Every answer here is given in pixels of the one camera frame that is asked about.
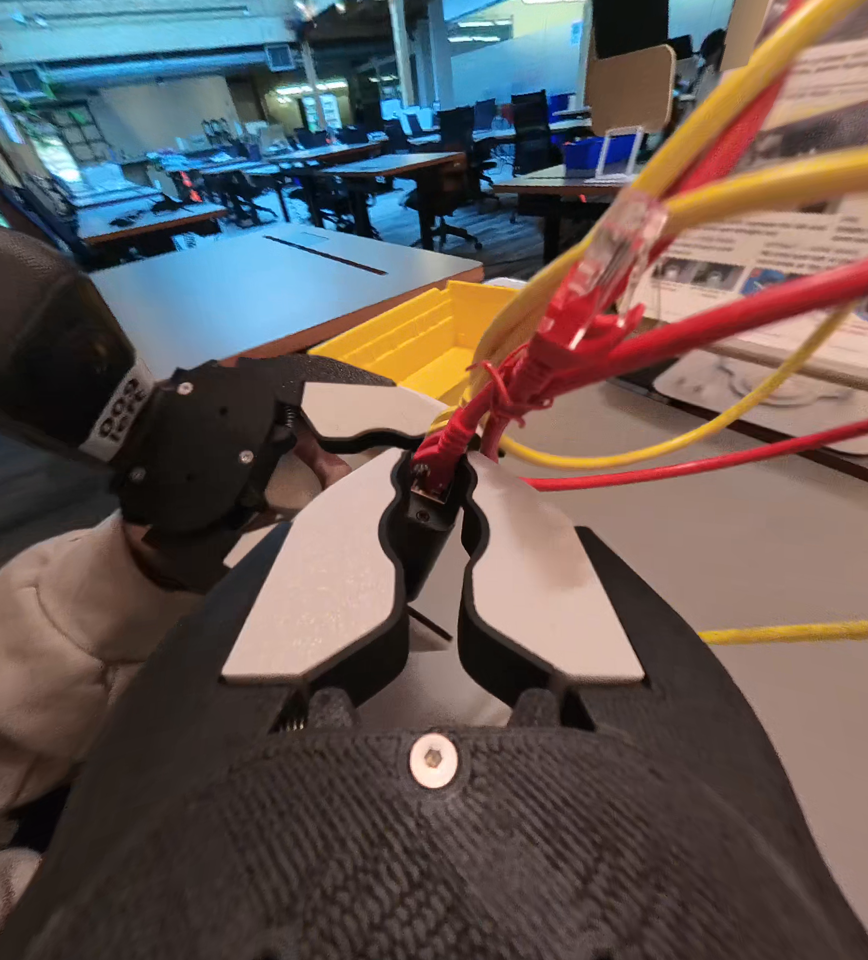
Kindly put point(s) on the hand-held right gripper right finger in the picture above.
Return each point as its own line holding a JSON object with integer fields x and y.
{"x": 554, "y": 600}

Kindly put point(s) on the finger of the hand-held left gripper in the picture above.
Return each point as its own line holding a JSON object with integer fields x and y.
{"x": 366, "y": 409}

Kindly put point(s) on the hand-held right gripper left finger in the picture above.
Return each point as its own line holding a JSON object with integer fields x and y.
{"x": 314, "y": 592}

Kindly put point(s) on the yellow plastic bin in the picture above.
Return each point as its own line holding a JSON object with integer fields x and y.
{"x": 419, "y": 337}

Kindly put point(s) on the black ethernet splitter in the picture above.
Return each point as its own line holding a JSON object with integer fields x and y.
{"x": 422, "y": 547}

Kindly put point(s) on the person's left forearm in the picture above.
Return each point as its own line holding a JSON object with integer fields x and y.
{"x": 28, "y": 675}

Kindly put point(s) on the grey desk with wooden edge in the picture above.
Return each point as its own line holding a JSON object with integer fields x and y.
{"x": 253, "y": 300}

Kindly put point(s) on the black office chair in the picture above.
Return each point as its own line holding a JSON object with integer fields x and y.
{"x": 531, "y": 127}
{"x": 456, "y": 135}

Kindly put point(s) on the blue plastic bin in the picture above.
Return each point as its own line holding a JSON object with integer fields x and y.
{"x": 580, "y": 157}

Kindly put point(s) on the wooden sheet stand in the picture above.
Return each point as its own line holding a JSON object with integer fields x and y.
{"x": 629, "y": 90}

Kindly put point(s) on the black monitor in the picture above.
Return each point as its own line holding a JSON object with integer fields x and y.
{"x": 629, "y": 30}

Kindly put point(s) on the printed instruction sheet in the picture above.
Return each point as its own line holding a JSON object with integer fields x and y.
{"x": 831, "y": 127}

